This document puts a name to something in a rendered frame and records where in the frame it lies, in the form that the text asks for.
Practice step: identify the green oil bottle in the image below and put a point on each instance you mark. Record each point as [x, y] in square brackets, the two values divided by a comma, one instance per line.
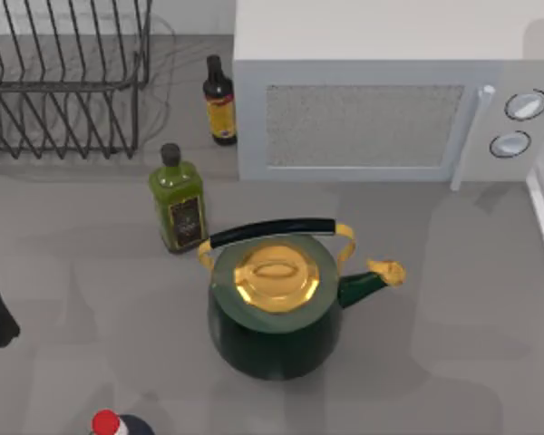
[179, 204]

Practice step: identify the dark bottle with yellow label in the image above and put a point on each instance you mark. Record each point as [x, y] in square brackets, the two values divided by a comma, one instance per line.
[219, 109]

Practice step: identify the green and gold kettle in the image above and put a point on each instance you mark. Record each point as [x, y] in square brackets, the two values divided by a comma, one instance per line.
[272, 317]

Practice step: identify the red capped dark bottle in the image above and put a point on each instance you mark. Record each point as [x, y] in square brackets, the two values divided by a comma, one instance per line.
[118, 423]

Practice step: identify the pale microwave oven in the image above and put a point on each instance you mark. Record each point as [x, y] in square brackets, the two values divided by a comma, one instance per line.
[390, 41]

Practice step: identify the small microwave knob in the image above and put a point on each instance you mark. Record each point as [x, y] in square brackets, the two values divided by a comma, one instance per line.
[509, 144]

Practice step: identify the large microwave knob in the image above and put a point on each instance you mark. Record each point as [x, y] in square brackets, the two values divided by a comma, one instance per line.
[526, 104]

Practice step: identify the microwave door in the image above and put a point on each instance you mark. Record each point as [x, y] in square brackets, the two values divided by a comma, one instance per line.
[344, 122]

